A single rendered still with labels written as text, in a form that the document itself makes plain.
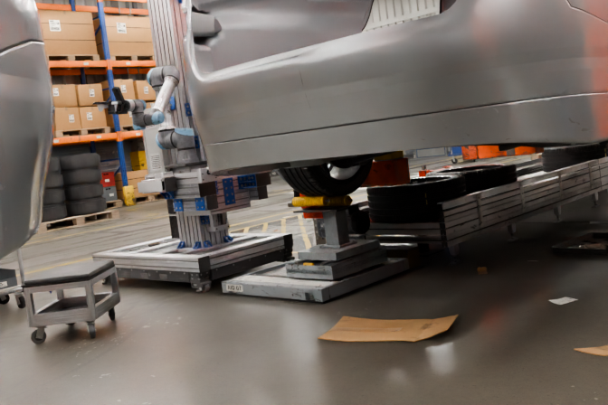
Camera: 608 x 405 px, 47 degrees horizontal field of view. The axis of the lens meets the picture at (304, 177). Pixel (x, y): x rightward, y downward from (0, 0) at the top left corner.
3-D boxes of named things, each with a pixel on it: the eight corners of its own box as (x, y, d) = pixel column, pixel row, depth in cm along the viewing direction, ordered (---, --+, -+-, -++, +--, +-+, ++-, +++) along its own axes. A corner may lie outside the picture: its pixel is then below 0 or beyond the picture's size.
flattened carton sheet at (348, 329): (443, 342, 276) (442, 334, 276) (318, 341, 301) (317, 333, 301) (459, 320, 303) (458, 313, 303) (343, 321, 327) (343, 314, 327)
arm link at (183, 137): (187, 147, 445) (185, 126, 444) (171, 149, 451) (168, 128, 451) (199, 145, 455) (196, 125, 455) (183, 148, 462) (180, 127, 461)
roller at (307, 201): (326, 206, 395) (325, 195, 394) (289, 207, 415) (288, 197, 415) (332, 204, 399) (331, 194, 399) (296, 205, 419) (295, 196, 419)
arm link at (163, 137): (173, 148, 451) (161, 64, 448) (155, 151, 458) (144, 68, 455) (185, 147, 461) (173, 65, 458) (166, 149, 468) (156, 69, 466)
